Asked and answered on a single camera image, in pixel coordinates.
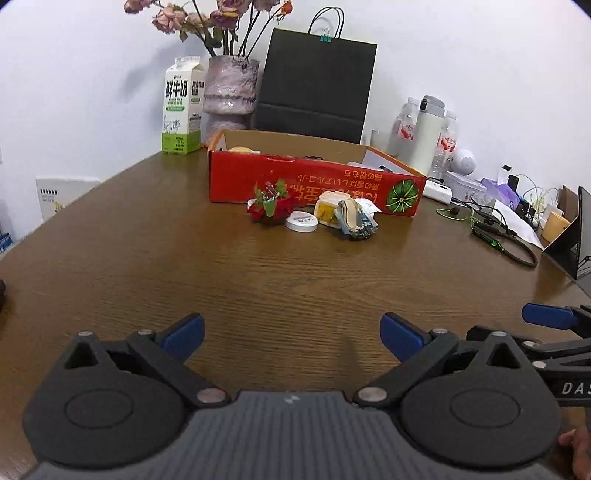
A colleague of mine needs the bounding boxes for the tangle of charging cables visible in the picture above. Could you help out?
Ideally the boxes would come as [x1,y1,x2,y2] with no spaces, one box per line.
[517,174,561,227]

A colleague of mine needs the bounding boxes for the white printed tin box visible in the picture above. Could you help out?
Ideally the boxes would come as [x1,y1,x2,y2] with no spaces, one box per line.
[444,171,497,206]

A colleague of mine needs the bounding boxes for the clear water bottle red label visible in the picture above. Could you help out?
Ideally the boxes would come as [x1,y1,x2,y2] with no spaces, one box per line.
[431,111,459,174]
[392,97,420,160]

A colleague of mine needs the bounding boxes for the red artificial rose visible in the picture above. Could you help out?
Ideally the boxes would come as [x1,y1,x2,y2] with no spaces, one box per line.
[247,179,294,227]

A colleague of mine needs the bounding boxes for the clear glass cup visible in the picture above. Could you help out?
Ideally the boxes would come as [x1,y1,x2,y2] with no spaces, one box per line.
[369,129,393,155]

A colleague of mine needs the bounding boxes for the wooden desktop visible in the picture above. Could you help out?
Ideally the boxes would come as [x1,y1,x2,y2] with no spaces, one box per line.
[0,145,591,467]

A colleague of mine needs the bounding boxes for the red cardboard box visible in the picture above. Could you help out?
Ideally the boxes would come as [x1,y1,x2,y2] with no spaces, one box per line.
[206,129,428,217]

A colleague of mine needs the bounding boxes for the white round speaker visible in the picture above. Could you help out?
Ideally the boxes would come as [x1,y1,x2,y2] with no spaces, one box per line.
[451,148,477,175]

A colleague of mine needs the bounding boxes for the dried pink flowers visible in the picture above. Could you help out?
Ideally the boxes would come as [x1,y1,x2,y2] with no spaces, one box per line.
[124,0,294,58]

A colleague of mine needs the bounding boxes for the person's right hand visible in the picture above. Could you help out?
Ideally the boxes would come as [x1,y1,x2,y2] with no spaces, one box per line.
[558,428,591,467]

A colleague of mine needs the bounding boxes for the white thermos bottle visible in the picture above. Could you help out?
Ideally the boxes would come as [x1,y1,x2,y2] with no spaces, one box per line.
[409,95,445,175]

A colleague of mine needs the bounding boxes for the pink mottled vase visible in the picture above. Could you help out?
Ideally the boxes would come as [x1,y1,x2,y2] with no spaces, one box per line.
[202,55,260,134]

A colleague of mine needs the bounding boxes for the white round lid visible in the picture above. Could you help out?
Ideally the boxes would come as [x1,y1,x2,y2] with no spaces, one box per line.
[285,210,319,232]

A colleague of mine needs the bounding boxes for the beige blue snack packet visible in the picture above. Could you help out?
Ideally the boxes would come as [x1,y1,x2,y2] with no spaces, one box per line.
[336,198,382,241]

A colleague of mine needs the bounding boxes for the purple tissue pack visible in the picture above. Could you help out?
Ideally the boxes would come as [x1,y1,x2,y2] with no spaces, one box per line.
[481,178,522,206]

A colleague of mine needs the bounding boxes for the white green milk carton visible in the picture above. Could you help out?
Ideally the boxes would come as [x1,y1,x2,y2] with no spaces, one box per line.
[161,56,206,155]

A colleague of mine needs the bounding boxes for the white paper sheet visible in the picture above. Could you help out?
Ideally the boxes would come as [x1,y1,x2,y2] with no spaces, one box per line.
[489,198,546,250]

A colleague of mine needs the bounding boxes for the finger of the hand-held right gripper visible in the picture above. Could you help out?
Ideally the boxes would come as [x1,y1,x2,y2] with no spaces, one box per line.
[522,302,591,330]
[465,325,544,354]

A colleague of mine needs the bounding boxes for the white power bank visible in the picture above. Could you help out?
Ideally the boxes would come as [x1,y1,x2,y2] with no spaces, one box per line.
[422,178,454,205]

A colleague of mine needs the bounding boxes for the green black neckband earphones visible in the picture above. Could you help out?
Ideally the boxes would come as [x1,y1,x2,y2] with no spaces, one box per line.
[436,208,540,268]

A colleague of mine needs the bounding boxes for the black tablet stand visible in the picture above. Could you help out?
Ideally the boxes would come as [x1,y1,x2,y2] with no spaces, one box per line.
[542,186,591,281]

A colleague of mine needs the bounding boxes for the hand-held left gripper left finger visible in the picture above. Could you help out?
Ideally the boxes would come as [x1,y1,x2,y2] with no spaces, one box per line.
[48,313,232,407]

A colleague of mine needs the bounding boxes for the yellow plastic container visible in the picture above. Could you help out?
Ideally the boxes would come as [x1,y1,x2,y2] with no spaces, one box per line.
[314,191,351,228]

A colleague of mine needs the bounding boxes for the yellow cup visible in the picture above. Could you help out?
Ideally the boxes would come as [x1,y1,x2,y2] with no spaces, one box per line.
[541,210,572,244]

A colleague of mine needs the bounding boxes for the black paper bag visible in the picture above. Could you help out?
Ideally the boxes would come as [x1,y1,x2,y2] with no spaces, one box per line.
[254,7,378,145]

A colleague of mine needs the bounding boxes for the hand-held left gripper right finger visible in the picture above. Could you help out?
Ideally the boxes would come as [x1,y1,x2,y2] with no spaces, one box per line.
[353,312,536,408]

